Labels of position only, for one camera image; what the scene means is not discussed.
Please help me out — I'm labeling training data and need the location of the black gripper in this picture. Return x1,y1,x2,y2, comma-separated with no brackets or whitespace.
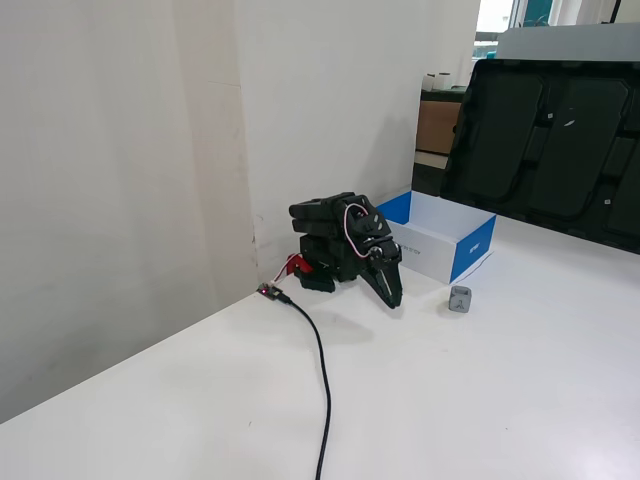
358,233,404,311

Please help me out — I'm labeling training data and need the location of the gray block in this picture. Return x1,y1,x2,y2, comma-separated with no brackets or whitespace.
448,285,474,315

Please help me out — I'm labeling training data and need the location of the blue and white cardboard box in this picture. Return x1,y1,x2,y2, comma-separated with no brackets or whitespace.
375,189,498,285

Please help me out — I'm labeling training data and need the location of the brown cardboard box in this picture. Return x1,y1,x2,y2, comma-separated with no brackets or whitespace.
415,99,463,156

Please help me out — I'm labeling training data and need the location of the red table clamp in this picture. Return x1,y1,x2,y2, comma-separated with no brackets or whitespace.
282,253,314,277

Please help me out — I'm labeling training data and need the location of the small controller board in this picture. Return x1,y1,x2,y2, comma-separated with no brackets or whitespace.
255,282,287,303

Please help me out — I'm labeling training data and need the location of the black plastic tray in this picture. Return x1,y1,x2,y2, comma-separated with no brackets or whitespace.
439,58,640,254

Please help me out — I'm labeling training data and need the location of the gray flat panel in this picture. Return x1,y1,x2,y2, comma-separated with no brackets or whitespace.
495,21,640,64

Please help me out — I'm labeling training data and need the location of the white red servo wire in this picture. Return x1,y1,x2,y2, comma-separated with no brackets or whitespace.
341,201,382,262

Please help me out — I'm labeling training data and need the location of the white red board wire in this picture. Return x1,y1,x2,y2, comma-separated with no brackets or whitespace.
270,261,294,287

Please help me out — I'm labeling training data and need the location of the black usb cable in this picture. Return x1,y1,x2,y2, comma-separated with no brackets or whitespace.
279,292,333,480

